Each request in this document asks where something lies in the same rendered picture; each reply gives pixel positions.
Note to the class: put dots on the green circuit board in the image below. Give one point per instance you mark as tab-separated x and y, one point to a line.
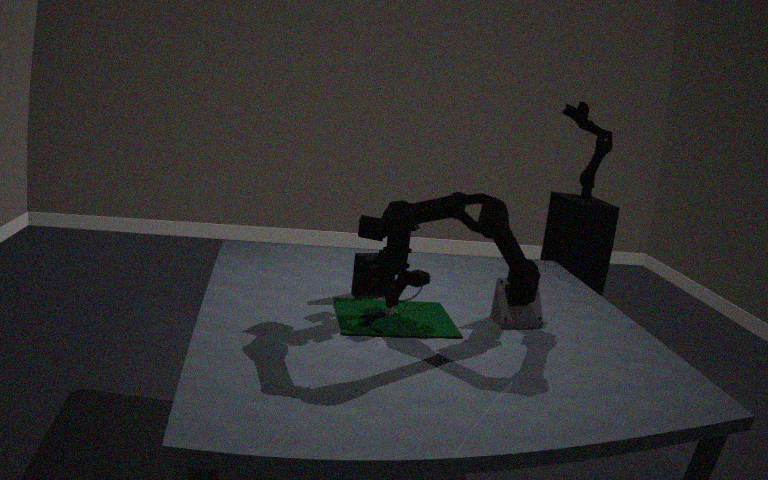
412	319

